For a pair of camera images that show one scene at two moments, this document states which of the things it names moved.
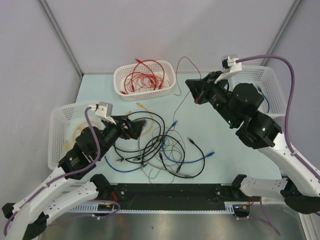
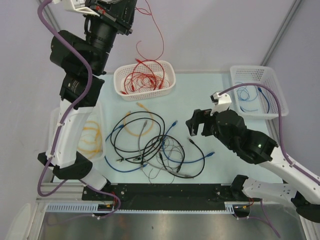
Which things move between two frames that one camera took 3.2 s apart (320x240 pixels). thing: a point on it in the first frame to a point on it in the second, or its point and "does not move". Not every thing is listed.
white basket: (66, 120) to (91, 143)
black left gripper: (135, 127) to (118, 14)
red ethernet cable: (142, 62) does not move
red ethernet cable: (124, 92) does not move
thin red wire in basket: (140, 81) does not move
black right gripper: (198, 87) to (200, 116)
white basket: (136, 81) does not move
